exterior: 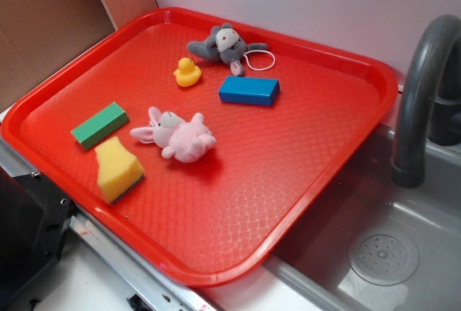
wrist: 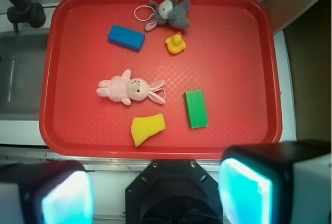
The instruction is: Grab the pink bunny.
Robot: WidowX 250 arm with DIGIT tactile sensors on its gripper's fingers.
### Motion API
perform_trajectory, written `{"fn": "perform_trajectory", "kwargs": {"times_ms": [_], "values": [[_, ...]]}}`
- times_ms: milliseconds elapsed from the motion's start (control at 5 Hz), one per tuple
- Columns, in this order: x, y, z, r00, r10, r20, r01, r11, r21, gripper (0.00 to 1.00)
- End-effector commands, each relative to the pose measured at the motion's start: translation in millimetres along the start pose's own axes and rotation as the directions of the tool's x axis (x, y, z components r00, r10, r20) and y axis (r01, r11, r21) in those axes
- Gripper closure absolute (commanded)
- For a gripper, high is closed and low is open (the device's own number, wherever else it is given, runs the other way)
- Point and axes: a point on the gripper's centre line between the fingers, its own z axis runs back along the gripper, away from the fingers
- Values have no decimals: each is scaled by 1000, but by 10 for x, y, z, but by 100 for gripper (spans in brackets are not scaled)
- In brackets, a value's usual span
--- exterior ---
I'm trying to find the brown cardboard panel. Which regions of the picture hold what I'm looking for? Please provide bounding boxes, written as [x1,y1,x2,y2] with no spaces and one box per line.
[1,0,157,110]

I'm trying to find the red plastic tray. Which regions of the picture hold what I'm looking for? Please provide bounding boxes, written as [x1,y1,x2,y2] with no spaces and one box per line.
[1,8,398,287]

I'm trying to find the pink plush bunny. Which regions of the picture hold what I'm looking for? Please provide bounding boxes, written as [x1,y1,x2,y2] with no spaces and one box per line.
[130,107,217,163]

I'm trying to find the blue rectangular block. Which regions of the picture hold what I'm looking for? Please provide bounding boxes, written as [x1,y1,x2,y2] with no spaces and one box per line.
[218,76,280,107]

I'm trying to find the metal rail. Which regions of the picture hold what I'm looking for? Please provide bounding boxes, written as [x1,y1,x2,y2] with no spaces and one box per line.
[0,138,224,311]

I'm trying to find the grey toy faucet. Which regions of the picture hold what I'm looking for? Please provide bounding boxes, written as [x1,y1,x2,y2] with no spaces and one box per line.
[391,14,460,188]

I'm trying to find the grey plush donkey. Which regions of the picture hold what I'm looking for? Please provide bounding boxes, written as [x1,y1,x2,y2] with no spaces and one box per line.
[187,23,276,76]

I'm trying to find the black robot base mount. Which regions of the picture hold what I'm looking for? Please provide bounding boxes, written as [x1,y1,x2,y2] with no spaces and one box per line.
[1,170,73,305]

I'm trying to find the grey toy sink basin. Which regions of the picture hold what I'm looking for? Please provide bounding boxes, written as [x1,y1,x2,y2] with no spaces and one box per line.
[265,127,460,310]

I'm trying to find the yellow rubber duck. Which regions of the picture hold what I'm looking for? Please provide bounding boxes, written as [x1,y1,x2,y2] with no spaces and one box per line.
[174,58,202,87]

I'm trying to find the yellow sponge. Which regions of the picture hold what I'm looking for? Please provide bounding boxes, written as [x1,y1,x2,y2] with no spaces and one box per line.
[94,137,145,204]

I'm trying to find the green rectangular block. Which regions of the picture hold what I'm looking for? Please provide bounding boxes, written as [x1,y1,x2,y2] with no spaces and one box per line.
[71,102,130,150]

